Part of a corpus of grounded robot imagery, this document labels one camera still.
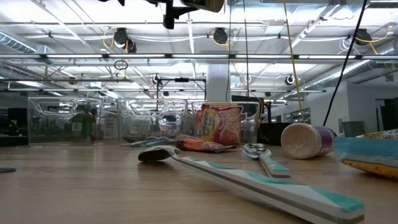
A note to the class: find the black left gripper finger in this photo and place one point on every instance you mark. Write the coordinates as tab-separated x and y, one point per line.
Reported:
185	10

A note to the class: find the orange ramen packet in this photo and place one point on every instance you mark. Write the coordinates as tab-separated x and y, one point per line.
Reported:
199	124

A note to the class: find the red ramen packet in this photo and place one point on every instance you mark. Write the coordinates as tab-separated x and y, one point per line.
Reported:
224	127

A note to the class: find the teal plastic spoon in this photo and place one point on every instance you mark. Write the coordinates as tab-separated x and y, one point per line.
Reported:
155	141

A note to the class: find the taco seasoning mix packet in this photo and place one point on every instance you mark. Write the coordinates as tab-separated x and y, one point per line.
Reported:
199	143

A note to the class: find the green spice jar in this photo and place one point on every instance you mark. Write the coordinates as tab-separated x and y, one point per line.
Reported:
81	124

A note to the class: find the white purple lidded cup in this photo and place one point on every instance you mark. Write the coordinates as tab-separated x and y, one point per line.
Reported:
303	141

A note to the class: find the blue ramen packet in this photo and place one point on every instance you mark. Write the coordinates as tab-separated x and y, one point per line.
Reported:
363	152

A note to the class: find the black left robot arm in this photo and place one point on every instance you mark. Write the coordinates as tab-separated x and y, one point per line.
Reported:
112	2

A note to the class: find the clear plastic container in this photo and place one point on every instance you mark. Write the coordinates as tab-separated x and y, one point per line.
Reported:
140	105
46	102
252	124

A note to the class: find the black background monitor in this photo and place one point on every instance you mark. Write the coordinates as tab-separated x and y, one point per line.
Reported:
252	107

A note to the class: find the grey bin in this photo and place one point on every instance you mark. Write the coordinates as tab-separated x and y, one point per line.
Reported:
354	129

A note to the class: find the dark background screen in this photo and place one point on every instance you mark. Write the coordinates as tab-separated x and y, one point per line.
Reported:
391	115

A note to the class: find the black metal frame stand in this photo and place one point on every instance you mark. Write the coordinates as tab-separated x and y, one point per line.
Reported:
182	80

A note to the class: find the silver ventilation duct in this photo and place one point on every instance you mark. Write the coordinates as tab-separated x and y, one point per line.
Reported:
15	43
342	73

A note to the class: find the black table frame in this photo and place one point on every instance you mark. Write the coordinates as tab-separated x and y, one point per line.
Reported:
12	140

